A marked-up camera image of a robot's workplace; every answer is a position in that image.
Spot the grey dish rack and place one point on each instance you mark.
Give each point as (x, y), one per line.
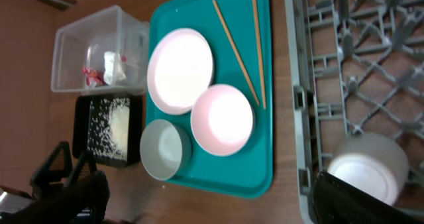
(356, 67)

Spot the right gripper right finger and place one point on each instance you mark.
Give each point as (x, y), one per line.
(335, 201)

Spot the white rice pile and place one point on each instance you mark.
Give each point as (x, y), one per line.
(108, 132)

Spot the wooden chopstick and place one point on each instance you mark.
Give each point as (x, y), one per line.
(259, 52)
(236, 52)

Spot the black food tray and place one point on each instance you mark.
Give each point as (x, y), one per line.
(81, 125)

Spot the left wooden chopstick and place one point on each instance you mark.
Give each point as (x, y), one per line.
(236, 52)

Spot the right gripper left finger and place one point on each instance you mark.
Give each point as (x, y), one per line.
(90, 192)

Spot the right wooden chopstick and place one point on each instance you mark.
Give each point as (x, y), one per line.
(259, 52)

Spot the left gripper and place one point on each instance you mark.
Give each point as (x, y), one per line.
(46, 181)

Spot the teal plastic tray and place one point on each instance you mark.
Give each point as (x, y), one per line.
(249, 172)

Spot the large white plate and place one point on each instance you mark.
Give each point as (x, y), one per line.
(180, 69)

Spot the small white plate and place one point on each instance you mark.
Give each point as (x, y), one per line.
(222, 120)

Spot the white cup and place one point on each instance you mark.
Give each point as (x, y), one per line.
(372, 163)

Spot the grey bowl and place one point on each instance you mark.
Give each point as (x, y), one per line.
(165, 149)

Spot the clear plastic bin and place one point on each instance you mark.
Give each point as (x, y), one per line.
(83, 43)

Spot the red sauce packet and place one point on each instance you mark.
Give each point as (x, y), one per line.
(94, 78)

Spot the white napkin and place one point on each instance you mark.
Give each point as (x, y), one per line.
(114, 71)

